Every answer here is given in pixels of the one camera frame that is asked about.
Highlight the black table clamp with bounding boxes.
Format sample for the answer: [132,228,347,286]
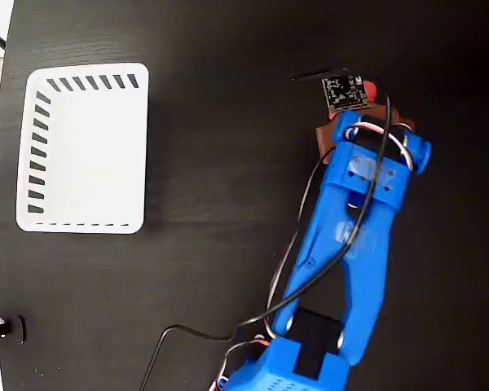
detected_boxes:
[0,315,27,346]

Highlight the white plastic basket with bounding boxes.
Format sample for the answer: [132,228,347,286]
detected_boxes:
[15,61,151,235]

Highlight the black camera cable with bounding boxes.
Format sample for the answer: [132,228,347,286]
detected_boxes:
[138,81,392,391]

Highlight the bare camera circuit board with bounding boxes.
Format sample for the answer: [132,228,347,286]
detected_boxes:
[320,74,370,113]

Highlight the red turtle toy gold shell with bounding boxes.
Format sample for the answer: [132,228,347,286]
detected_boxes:
[328,80,379,121]

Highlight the white red servo wire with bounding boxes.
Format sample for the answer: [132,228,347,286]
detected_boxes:
[218,121,417,391]

